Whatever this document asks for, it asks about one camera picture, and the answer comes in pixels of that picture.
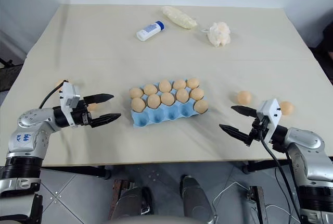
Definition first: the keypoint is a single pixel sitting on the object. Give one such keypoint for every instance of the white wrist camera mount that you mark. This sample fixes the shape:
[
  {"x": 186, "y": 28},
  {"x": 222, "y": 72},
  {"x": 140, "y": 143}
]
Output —
[
  {"x": 68, "y": 96},
  {"x": 271, "y": 112}
]

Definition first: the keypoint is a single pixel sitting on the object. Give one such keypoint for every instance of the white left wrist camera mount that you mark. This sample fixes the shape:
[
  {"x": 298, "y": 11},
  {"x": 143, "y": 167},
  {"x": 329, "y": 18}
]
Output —
[{"x": 68, "y": 96}]

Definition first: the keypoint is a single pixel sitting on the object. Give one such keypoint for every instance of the black table frame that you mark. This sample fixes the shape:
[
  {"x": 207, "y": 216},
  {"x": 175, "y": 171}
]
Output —
[{"x": 78, "y": 169}]

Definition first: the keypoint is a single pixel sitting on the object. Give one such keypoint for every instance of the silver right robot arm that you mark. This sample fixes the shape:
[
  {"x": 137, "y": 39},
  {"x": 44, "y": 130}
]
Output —
[{"x": 307, "y": 143}]

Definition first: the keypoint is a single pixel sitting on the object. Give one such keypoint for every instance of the black background equipment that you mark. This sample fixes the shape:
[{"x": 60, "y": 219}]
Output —
[{"x": 327, "y": 52}]

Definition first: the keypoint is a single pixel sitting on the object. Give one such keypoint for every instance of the black table caster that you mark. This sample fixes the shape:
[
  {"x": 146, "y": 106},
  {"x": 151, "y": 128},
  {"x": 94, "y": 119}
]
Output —
[
  {"x": 108, "y": 173},
  {"x": 245, "y": 168}
]

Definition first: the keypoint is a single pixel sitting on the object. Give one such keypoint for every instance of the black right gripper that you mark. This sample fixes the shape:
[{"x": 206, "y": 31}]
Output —
[{"x": 258, "y": 130}]

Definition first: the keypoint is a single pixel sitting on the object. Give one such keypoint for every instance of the dark rounded glossy shape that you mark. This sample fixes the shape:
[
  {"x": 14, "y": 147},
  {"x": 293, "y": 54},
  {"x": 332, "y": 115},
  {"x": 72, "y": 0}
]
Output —
[
  {"x": 193, "y": 198},
  {"x": 135, "y": 203}
]

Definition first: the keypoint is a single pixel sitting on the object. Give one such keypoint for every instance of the clear bag of white grains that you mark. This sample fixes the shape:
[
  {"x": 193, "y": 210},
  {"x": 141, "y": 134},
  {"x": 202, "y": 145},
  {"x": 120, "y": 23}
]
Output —
[{"x": 178, "y": 17}]

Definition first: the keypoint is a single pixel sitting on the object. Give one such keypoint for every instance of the dark metal rack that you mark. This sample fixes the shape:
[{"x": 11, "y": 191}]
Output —
[{"x": 5, "y": 78}]

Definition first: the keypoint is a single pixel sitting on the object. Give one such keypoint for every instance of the white bottle with blue cap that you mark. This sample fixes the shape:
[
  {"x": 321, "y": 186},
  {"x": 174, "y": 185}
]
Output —
[{"x": 151, "y": 30}]

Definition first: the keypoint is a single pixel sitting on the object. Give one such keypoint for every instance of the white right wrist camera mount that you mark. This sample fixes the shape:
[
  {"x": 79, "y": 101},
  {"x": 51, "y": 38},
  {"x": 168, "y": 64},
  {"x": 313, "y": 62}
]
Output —
[{"x": 271, "y": 112}]

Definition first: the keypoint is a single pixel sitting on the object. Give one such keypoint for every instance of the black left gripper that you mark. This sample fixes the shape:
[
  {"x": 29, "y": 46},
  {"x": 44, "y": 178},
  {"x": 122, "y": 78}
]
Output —
[{"x": 80, "y": 116}]

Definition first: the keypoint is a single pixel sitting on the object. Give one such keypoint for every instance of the blue egg tray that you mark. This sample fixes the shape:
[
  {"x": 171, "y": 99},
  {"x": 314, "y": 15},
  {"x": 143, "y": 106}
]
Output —
[{"x": 156, "y": 118}]

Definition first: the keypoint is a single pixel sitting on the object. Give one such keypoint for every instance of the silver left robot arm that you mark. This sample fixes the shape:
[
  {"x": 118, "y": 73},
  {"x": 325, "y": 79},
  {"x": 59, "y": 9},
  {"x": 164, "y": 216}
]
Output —
[{"x": 28, "y": 119}]

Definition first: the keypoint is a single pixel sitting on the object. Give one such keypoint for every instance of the white orange mesh bath sponge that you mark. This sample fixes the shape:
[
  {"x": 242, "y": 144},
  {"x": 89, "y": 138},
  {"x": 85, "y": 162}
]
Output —
[{"x": 219, "y": 34}]

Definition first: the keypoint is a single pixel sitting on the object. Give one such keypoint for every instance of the rusty metal bracket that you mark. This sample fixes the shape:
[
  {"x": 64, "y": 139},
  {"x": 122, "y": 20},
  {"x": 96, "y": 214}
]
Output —
[
  {"x": 256, "y": 198},
  {"x": 119, "y": 190}
]

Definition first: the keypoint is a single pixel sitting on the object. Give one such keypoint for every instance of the brown egg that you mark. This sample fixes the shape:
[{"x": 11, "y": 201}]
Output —
[
  {"x": 179, "y": 84},
  {"x": 201, "y": 106},
  {"x": 287, "y": 108},
  {"x": 150, "y": 89},
  {"x": 167, "y": 98},
  {"x": 94, "y": 107},
  {"x": 182, "y": 95},
  {"x": 193, "y": 83},
  {"x": 244, "y": 97},
  {"x": 165, "y": 85},
  {"x": 154, "y": 100},
  {"x": 136, "y": 93},
  {"x": 138, "y": 104},
  {"x": 197, "y": 93}
]

